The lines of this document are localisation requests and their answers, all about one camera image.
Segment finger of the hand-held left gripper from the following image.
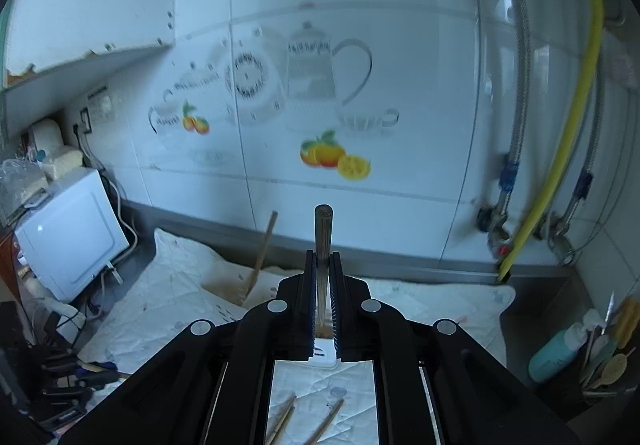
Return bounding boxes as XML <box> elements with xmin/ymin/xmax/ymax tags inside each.
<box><xmin>75</xmin><ymin>361</ymin><xmax>121</xmax><ymax>382</ymax></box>

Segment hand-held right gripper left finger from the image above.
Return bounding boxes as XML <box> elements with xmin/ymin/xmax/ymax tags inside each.
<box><xmin>57</xmin><ymin>250</ymin><xmax>318</xmax><ymax>445</ymax></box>

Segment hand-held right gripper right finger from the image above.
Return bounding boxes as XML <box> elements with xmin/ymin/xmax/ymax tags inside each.
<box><xmin>327</xmin><ymin>252</ymin><xmax>583</xmax><ymax>445</ymax></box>

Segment white power strip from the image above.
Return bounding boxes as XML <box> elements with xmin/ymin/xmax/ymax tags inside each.
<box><xmin>27</xmin><ymin>297</ymin><xmax>83</xmax><ymax>328</ymax></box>

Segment white quilted mat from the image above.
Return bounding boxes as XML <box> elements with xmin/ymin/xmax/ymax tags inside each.
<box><xmin>75</xmin><ymin>227</ymin><xmax>517</xmax><ymax>445</ymax></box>

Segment metal water valve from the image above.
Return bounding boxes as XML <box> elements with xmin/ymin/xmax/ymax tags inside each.
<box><xmin>547</xmin><ymin>212</ymin><xmax>577</xmax><ymax>267</ymax></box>
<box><xmin>477</xmin><ymin>205</ymin><xmax>513</xmax><ymax>258</ymax></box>

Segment clear plastic bag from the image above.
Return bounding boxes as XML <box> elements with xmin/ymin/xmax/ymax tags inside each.
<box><xmin>0</xmin><ymin>157</ymin><xmax>51</xmax><ymax>220</ymax></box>

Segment teal pump bottle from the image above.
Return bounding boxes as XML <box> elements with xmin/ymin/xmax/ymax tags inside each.
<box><xmin>529</xmin><ymin>309</ymin><xmax>601</xmax><ymax>383</ymax></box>

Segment beige lumpy object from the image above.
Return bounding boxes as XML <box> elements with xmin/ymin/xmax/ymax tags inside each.
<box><xmin>27</xmin><ymin>119</ymin><xmax>84</xmax><ymax>180</ymax></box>

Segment black utensil cup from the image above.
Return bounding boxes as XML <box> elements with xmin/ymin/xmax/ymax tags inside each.
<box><xmin>580</xmin><ymin>360</ymin><xmax>640</xmax><ymax>422</ymax></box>

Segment wooden spoon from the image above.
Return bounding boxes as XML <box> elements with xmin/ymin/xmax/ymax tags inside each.
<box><xmin>590</xmin><ymin>354</ymin><xmax>629</xmax><ymax>389</ymax></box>

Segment white power cable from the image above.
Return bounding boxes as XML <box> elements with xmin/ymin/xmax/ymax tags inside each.
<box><xmin>100</xmin><ymin>170</ymin><xmax>139</xmax><ymax>285</ymax></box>

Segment white wall sticker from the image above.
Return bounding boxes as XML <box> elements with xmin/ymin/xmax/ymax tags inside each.
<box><xmin>87</xmin><ymin>85</ymin><xmax>111</xmax><ymax>118</ymax></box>

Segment braided metal hose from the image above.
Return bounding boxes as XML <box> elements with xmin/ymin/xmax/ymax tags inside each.
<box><xmin>480</xmin><ymin>0</ymin><xmax>533</xmax><ymax>226</ymax></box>
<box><xmin>550</xmin><ymin>0</ymin><xmax>613</xmax><ymax>238</ymax></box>

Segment yellow handled utensil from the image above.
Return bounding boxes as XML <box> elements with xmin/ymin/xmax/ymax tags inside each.
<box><xmin>617</xmin><ymin>297</ymin><xmax>640</xmax><ymax>347</ymax></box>

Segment yellow gas hose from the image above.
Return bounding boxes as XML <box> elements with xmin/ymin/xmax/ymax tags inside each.
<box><xmin>497</xmin><ymin>0</ymin><xmax>606</xmax><ymax>283</ymax></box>

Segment white wall cabinet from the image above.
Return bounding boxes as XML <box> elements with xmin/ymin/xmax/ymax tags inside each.
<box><xmin>0</xmin><ymin>0</ymin><xmax>183</xmax><ymax>138</ymax></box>

